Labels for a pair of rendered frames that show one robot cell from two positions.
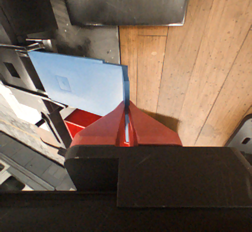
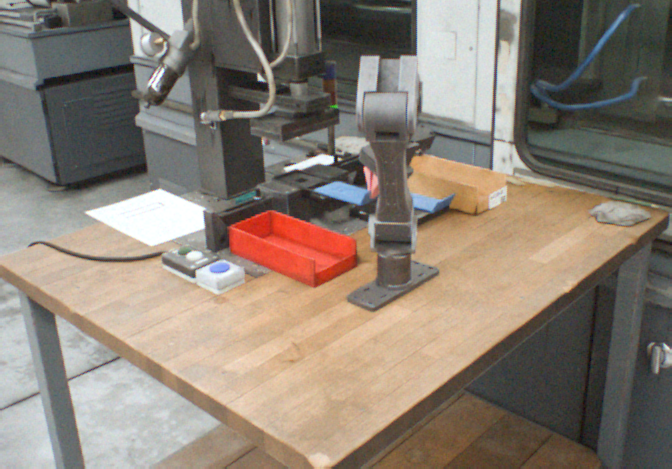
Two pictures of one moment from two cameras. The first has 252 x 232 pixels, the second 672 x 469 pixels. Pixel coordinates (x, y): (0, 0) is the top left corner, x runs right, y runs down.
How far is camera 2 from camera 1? 1.59 m
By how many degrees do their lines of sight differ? 85
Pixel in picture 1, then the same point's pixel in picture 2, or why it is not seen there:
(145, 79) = (364, 240)
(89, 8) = (367, 210)
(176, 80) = not seen: hidden behind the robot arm
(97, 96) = (356, 195)
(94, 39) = (350, 222)
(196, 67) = not seen: hidden behind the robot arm
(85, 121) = (288, 222)
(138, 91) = not seen: hidden behind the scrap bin
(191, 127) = (372, 265)
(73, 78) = (350, 190)
